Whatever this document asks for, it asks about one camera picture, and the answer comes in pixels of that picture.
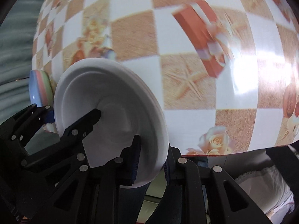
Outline teal curtain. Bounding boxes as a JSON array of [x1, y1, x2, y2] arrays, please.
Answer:
[[1, 0, 44, 122]]

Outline checkered patterned tablecloth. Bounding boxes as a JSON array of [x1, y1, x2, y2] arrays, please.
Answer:
[[32, 0, 298, 155]]

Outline green oval plastic plate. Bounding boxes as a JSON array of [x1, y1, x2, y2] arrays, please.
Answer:
[[41, 70, 54, 107]]

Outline large white foam bowl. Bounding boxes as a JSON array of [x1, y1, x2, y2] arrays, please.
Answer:
[[54, 58, 169, 188]]

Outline blue oval plastic plate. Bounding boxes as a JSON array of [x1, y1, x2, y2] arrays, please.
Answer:
[[28, 70, 43, 107]]

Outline pink oval plastic plate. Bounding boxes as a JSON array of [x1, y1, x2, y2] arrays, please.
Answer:
[[36, 70, 50, 106]]

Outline white cushion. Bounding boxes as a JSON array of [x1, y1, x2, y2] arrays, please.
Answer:
[[235, 166, 295, 223]]

